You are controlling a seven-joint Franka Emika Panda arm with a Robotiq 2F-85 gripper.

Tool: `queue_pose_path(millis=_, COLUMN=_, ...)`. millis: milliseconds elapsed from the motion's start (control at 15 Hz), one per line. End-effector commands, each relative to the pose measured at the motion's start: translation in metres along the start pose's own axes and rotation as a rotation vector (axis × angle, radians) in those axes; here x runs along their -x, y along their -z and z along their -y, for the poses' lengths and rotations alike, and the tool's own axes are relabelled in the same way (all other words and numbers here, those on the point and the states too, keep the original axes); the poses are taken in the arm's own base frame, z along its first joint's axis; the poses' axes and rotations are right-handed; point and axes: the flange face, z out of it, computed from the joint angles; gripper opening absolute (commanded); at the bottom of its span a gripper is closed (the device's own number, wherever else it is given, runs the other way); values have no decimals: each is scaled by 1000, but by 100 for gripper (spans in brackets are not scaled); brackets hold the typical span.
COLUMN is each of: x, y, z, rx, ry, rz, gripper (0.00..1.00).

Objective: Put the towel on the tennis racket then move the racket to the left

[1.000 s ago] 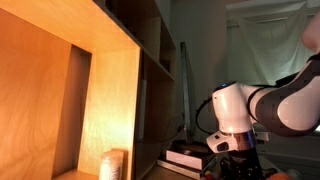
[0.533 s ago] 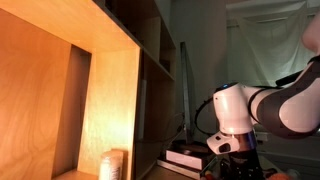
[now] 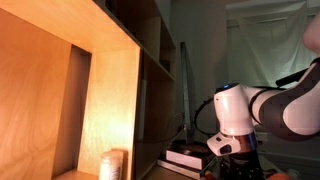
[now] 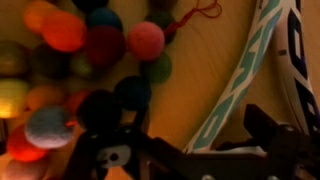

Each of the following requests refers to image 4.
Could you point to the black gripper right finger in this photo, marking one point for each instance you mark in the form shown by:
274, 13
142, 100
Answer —
287, 149

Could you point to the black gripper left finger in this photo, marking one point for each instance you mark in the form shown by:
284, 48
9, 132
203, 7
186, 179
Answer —
140, 156

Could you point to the colourful felt ball garland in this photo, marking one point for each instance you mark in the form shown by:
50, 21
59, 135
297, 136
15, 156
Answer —
31, 88

